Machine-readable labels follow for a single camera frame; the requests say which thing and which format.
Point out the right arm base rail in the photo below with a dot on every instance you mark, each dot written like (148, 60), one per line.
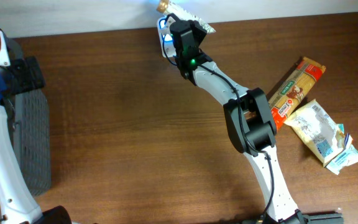
(319, 217)

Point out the teal wet wipes packet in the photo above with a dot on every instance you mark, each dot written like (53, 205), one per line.
(348, 156)

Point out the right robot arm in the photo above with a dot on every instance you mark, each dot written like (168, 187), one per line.
(250, 125)

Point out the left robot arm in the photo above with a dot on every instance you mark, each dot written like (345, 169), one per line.
(17, 205)

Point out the white toothpaste tube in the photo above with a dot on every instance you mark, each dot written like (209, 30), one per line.
(167, 7)

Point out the grey plastic mesh basket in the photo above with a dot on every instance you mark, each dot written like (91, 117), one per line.
(29, 122)

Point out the yellow snack bag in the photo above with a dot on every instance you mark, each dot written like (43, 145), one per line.
(318, 131)

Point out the white barcode scanner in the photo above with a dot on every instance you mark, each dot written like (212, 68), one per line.
(167, 48)

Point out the orange noodle packet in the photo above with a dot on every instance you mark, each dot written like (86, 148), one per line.
(294, 89)

